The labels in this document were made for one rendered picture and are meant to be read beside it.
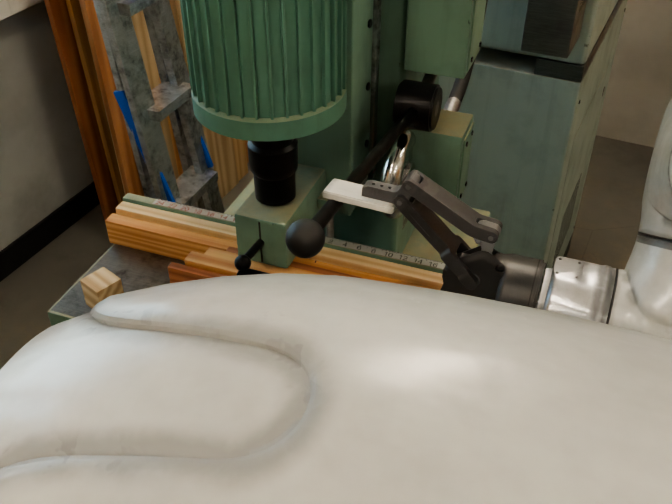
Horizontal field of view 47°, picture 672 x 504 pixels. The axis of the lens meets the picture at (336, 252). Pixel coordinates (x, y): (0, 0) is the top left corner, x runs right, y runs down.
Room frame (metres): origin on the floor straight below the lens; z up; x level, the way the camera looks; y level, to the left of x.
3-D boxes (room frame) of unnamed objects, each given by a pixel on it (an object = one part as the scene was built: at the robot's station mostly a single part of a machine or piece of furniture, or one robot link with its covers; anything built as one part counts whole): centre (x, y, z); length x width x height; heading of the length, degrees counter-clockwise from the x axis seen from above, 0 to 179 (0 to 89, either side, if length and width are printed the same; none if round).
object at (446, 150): (0.93, -0.14, 1.02); 0.09 x 0.07 x 0.12; 70
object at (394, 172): (0.89, -0.09, 1.02); 0.12 x 0.03 x 0.12; 160
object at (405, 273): (0.81, 0.03, 0.92); 0.60 x 0.02 x 0.05; 70
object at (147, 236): (0.79, 0.01, 0.92); 0.67 x 0.02 x 0.04; 70
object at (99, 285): (0.76, 0.30, 0.92); 0.04 x 0.04 x 0.04; 49
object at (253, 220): (0.83, 0.07, 0.99); 0.14 x 0.07 x 0.09; 160
